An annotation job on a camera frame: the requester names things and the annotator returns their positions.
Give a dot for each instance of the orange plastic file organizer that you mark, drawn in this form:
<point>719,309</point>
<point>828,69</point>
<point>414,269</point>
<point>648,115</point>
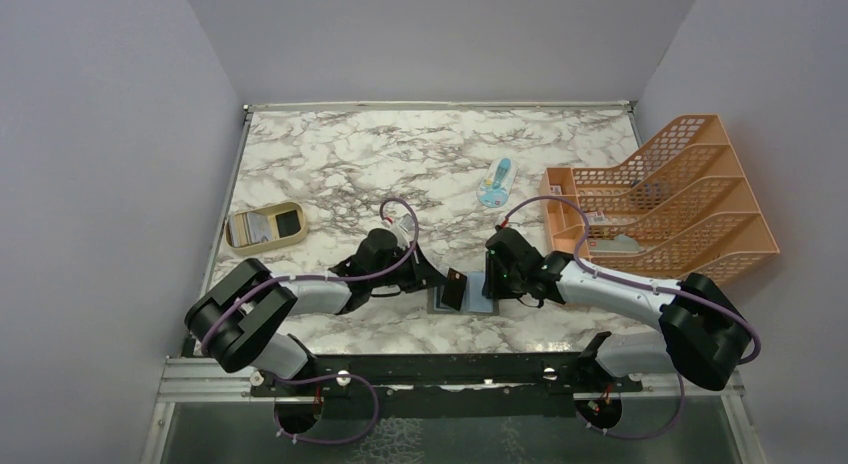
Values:
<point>679,204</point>

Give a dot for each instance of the beige card tray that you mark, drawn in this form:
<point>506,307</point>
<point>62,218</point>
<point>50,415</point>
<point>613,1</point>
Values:
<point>288,223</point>

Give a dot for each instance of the red white small box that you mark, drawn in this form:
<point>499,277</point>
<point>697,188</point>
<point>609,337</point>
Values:
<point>597,218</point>

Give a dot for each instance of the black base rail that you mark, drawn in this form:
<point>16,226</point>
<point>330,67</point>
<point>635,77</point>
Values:
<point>432,386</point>

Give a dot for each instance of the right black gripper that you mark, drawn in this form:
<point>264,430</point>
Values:
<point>492,287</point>

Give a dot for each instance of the taupe leather card holder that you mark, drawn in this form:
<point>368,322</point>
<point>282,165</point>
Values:
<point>473,304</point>

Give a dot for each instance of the stack of cards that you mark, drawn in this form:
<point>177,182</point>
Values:
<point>249,228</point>

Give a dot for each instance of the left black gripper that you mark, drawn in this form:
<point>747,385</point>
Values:
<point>422,273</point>

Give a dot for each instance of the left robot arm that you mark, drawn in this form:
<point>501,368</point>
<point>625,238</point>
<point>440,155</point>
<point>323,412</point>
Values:
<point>237,322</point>

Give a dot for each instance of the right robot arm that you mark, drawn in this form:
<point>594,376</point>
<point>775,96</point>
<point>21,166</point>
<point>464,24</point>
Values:
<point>695,331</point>

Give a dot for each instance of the black VIP credit card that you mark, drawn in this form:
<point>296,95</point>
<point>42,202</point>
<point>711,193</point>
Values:
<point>453,291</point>

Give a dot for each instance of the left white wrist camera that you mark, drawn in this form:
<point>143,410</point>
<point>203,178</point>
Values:
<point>403,236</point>

